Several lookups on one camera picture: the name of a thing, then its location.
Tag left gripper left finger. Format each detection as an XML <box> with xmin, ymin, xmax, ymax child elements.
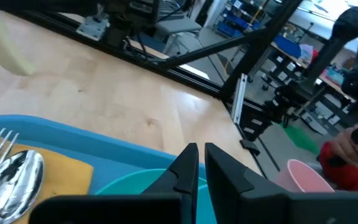
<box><xmin>29</xmin><ymin>142</ymin><xmax>200</xmax><ymax>224</ymax></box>

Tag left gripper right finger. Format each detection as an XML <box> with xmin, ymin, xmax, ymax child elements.
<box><xmin>204</xmin><ymin>142</ymin><xmax>358</xmax><ymax>224</ymax></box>

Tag teal plate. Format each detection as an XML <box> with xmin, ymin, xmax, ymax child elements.
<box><xmin>94</xmin><ymin>167</ymin><xmax>218</xmax><ymax>224</ymax></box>

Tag pink cup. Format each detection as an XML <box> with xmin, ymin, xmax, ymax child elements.
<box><xmin>273</xmin><ymin>158</ymin><xmax>336</xmax><ymax>194</ymax></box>

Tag orange napkin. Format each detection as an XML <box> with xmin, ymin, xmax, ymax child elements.
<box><xmin>0</xmin><ymin>133</ymin><xmax>94</xmax><ymax>224</ymax></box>

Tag blue plastic tray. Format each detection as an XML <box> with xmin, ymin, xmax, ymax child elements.
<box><xmin>0</xmin><ymin>114</ymin><xmax>208</xmax><ymax>195</ymax></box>

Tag green floor mat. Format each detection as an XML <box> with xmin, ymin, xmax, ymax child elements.
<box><xmin>280</xmin><ymin>124</ymin><xmax>320</xmax><ymax>156</ymax></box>

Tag person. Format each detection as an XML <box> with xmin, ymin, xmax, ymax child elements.
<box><xmin>318</xmin><ymin>119</ymin><xmax>358</xmax><ymax>191</ymax></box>

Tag person's hand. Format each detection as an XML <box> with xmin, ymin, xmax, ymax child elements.
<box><xmin>331</xmin><ymin>130</ymin><xmax>358</xmax><ymax>169</ymax></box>

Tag blue storage crate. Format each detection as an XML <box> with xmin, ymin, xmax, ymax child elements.
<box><xmin>273</xmin><ymin>34</ymin><xmax>303</xmax><ymax>59</ymax></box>

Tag shelf of blue crates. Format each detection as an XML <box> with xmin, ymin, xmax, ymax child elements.
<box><xmin>214</xmin><ymin>0</ymin><xmax>262</xmax><ymax>38</ymax></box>

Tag grey chair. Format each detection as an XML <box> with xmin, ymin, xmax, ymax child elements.
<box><xmin>154</xmin><ymin>17</ymin><xmax>203</xmax><ymax>57</ymax></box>

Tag silver frame bracket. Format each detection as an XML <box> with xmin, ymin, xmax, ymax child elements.
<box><xmin>231</xmin><ymin>73</ymin><xmax>249</xmax><ymax>125</ymax></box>

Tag black metal frame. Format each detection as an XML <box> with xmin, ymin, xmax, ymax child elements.
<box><xmin>0</xmin><ymin>0</ymin><xmax>304</xmax><ymax>156</ymax></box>

